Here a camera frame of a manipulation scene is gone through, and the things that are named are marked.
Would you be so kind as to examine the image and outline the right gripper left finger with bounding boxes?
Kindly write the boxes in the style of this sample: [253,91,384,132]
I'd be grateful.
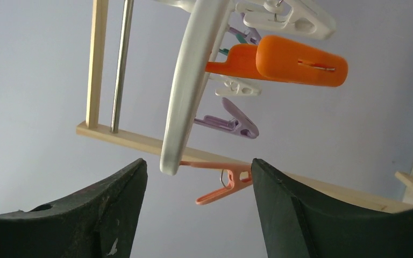
[0,159,148,257]

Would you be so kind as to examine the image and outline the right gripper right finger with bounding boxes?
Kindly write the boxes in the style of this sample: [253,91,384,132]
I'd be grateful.
[251,158,413,257]

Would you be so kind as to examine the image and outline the wooden drying rack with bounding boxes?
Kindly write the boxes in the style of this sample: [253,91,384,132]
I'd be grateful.
[76,0,413,214]

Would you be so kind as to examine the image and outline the purple clothespin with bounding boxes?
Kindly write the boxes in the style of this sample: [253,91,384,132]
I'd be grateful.
[194,97,260,139]

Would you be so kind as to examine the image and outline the white clothespin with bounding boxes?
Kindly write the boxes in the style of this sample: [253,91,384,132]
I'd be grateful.
[209,74,262,97]

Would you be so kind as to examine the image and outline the metal rack rod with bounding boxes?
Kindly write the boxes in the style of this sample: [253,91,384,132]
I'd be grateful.
[110,0,134,133]

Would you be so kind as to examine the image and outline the white clip hanger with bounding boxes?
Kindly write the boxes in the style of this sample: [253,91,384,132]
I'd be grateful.
[160,0,337,175]

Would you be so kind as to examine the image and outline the orange clothespin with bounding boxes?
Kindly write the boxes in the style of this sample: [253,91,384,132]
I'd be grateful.
[205,35,348,87]

